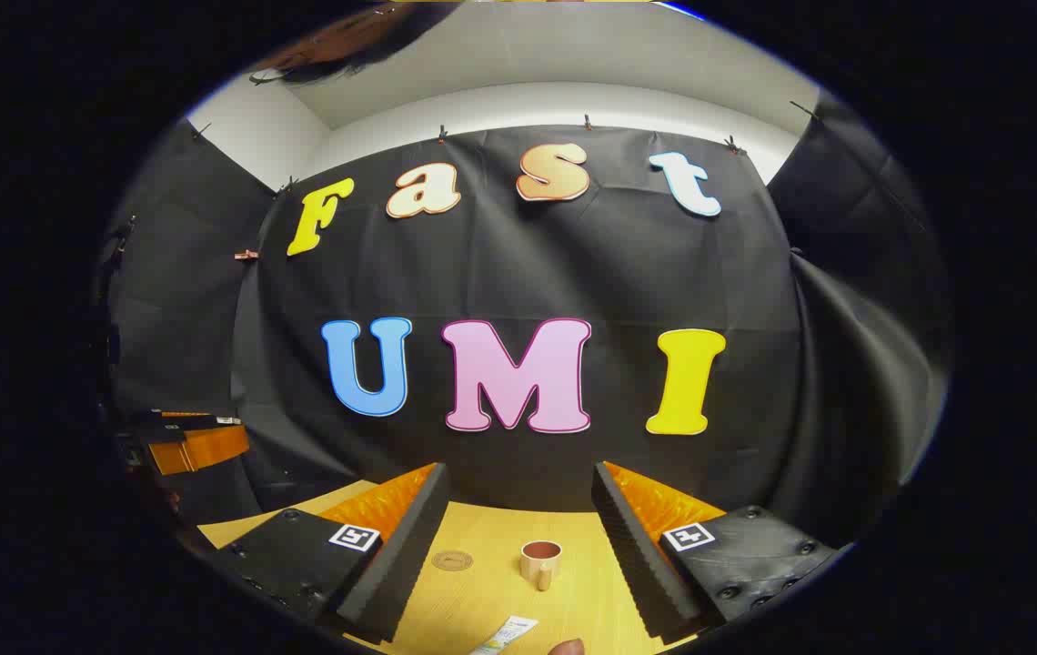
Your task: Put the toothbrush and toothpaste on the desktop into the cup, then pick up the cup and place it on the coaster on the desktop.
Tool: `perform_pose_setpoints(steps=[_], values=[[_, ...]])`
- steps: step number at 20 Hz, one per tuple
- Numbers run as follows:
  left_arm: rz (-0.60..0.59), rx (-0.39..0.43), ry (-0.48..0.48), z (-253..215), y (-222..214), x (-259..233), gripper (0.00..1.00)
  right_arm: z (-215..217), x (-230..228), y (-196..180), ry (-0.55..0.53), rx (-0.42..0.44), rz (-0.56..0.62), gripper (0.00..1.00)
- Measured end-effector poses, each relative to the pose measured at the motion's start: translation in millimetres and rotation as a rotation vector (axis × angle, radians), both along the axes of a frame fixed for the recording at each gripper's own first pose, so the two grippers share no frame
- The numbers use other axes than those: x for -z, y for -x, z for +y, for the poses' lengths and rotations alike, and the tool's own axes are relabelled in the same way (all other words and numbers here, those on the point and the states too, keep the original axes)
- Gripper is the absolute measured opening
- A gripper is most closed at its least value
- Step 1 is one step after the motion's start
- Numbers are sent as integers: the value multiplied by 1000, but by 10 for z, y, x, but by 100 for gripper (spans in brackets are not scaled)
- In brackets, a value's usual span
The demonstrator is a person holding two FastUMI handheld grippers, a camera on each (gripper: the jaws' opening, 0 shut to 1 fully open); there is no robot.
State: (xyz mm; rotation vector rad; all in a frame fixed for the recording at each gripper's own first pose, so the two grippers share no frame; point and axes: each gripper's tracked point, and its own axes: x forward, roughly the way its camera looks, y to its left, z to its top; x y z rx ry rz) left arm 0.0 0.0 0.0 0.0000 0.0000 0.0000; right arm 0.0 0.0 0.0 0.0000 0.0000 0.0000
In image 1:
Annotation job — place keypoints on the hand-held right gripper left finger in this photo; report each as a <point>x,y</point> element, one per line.
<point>409,555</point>

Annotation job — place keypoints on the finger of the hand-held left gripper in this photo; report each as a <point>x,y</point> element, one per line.
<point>200,448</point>

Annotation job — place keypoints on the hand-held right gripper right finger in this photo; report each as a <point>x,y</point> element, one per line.
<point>632,555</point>

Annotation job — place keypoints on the round cork coaster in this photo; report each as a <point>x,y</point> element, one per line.
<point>452,560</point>

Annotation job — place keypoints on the beige cup with brown inside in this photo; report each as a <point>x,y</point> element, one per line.
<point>541,562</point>

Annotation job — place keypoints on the white toothpaste tube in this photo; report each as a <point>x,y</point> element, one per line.
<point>505,632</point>

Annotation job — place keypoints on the wooden desktop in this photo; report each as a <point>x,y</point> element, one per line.
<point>573,600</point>

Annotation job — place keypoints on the black backdrop cloth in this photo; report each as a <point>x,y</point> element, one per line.
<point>500,273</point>

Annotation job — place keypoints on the row of small black clips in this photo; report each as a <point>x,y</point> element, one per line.
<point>441,135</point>

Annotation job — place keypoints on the person's dark hair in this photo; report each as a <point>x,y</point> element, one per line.
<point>346,41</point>

